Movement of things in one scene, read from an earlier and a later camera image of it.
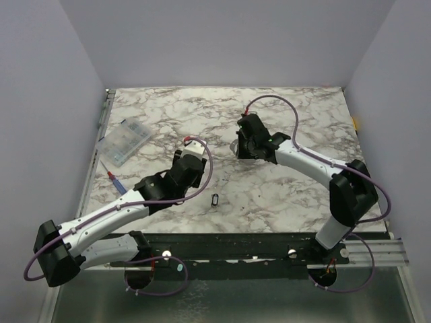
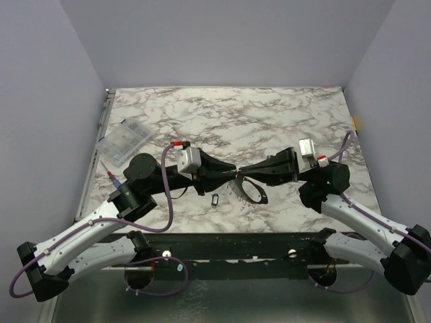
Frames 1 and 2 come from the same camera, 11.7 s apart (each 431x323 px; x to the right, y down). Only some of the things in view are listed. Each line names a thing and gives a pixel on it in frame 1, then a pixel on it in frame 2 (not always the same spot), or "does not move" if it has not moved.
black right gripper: x=240 y=148 to x=291 y=167
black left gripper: x=177 y=156 to x=206 y=179
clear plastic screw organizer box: x=122 y=140 does not move
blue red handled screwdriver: x=115 y=181 does not move
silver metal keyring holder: x=234 y=147 to x=248 y=191
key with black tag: x=215 y=200 does not move
